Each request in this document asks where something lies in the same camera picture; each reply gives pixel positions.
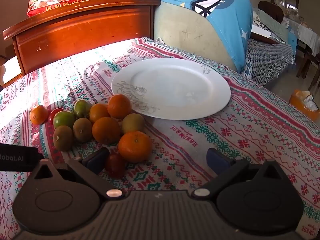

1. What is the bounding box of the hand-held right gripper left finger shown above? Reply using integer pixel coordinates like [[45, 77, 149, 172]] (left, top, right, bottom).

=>
[[28, 147, 128, 200]]

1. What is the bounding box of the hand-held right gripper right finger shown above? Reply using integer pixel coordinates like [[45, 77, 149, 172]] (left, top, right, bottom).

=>
[[191, 147, 289, 200]]

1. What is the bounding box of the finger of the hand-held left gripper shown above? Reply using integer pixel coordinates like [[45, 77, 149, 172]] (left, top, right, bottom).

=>
[[0, 144, 44, 172]]

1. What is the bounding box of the red cherry tomato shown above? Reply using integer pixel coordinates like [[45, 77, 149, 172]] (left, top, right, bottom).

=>
[[105, 153, 126, 179], [48, 107, 65, 125]]

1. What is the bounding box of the small orange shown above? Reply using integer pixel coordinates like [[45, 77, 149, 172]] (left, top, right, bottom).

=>
[[30, 105, 49, 125]]

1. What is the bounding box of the green jujube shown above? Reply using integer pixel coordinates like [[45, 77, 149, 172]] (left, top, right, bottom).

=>
[[73, 99, 92, 119], [53, 111, 76, 129]]

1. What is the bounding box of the white plate with grey drawing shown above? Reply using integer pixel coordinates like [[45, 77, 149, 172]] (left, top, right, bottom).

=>
[[111, 58, 231, 120]]

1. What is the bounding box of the patterned red green tablecloth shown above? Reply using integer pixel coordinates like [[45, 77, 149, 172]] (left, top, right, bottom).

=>
[[0, 37, 320, 240]]

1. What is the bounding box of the blue white patterned bedsheet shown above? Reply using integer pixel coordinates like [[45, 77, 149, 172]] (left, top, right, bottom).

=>
[[241, 37, 296, 87]]

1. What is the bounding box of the wooden headboard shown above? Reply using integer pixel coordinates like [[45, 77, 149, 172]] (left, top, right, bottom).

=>
[[2, 0, 161, 77]]

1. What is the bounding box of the white paper sheet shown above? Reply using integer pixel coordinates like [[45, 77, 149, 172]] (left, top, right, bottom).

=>
[[251, 26, 272, 39]]

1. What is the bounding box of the pale green pillow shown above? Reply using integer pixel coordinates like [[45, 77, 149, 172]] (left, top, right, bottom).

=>
[[257, 9, 289, 42]]

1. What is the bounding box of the table with white cloth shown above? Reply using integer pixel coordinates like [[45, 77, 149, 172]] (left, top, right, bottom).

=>
[[285, 17, 320, 55]]

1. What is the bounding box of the dark chair back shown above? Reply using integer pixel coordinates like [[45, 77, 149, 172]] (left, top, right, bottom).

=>
[[258, 1, 285, 23]]

